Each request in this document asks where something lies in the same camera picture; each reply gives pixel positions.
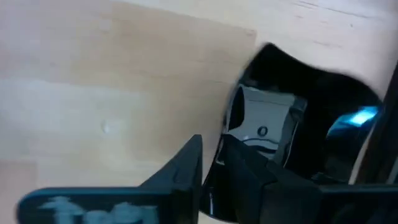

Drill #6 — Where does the black wavy-rim plate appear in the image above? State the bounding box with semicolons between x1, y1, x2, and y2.
200;42;384;223

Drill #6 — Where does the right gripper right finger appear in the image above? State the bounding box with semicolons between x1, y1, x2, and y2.
222;134;398;224

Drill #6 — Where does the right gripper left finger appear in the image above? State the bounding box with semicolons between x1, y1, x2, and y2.
17;134;203;224

